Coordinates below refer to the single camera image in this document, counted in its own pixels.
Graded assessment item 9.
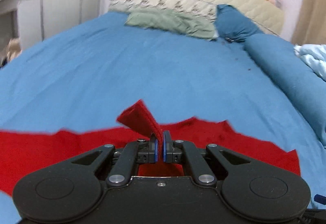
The red knit garment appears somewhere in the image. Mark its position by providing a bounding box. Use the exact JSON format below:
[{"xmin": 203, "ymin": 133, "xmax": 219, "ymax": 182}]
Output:
[{"xmin": 1, "ymin": 100, "xmax": 301, "ymax": 195}]

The blue bed sheet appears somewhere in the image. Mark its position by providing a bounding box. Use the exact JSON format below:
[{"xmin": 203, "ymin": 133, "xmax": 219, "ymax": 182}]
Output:
[{"xmin": 0, "ymin": 11, "xmax": 326, "ymax": 224}]

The dark blue rolled duvet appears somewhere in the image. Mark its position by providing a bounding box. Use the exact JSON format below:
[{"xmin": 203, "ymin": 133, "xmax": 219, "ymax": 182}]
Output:
[{"xmin": 244, "ymin": 34, "xmax": 325, "ymax": 145}]

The light blue quilt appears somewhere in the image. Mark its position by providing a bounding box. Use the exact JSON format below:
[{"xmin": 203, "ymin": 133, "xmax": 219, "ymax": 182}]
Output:
[{"xmin": 293, "ymin": 44, "xmax": 326, "ymax": 81}]

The beige bag on floor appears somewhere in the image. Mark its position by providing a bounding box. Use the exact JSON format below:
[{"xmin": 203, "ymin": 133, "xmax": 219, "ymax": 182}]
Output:
[{"xmin": 6, "ymin": 38, "xmax": 22, "ymax": 62}]

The dark blue pillow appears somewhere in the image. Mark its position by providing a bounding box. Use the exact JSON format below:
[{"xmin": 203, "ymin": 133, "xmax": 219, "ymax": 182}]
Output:
[{"xmin": 214, "ymin": 4, "xmax": 264, "ymax": 43}]

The green pillow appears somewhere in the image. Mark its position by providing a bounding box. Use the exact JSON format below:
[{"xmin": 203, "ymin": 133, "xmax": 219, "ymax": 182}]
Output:
[{"xmin": 125, "ymin": 9, "xmax": 219, "ymax": 40}]

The white shelf unit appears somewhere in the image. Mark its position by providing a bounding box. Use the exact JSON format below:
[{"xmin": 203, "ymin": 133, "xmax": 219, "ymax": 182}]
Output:
[{"xmin": 0, "ymin": 0, "xmax": 44, "ymax": 62}]

